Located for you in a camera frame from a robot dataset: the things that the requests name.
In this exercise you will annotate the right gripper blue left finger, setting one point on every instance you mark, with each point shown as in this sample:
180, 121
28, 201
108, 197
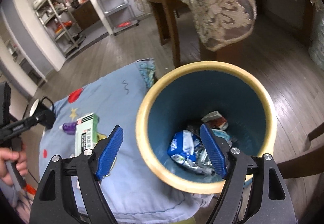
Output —
106, 152

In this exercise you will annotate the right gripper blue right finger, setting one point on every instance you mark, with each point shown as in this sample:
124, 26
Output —
217, 149

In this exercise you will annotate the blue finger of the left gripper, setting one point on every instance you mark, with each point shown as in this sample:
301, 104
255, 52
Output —
35, 120

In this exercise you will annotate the purple small bottle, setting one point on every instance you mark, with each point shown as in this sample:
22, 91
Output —
68, 128

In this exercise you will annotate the green white paper box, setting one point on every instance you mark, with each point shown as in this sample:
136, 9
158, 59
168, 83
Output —
86, 133

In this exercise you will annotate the blue white wipes package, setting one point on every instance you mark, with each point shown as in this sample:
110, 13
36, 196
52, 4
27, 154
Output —
184, 148

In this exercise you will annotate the light blue face mask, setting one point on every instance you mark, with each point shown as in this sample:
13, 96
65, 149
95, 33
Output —
222, 134

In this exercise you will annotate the pink snack wrapper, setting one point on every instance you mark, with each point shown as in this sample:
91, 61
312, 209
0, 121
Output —
215, 120

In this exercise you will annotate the black mug white inside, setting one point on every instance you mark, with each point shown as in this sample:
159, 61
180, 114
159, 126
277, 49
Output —
38, 106

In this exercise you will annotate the silver foil wrapper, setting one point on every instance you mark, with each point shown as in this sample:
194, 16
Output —
199, 162

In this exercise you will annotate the teal bin with yellow rim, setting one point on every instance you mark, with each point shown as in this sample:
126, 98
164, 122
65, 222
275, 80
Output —
184, 97

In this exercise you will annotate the orange wooden chair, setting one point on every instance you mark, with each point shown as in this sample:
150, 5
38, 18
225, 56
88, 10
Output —
305, 164

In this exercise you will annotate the metal kitchen shelf rack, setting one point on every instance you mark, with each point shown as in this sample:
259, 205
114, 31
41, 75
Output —
58, 21

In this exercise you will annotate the wooden dining chair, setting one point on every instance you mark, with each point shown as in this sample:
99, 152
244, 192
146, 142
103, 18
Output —
163, 11

